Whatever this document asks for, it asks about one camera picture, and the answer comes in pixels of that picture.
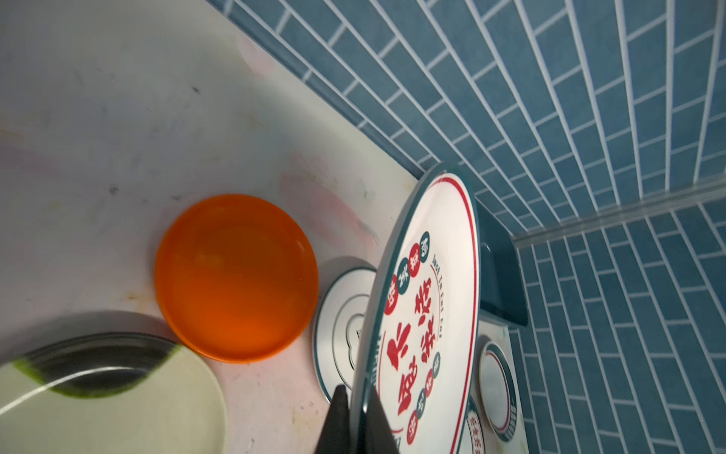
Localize white plate teal red band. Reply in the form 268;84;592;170
478;340;519;444

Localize white plate teal lettered rim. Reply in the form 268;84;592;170
458;397;486;454

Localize teal plastic bin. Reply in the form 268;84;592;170
476;202;529;327

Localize cream plate green edge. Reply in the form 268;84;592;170
1;333;228;453

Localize white plate red characters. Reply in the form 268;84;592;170
350;163;481;453

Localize orange plastic plate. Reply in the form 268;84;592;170
154;194;320;363

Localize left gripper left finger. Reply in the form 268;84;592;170
314;384;352;454

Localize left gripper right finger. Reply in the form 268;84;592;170
362;388;399;454

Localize white plate clover emblem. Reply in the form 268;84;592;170
312;267;375;401

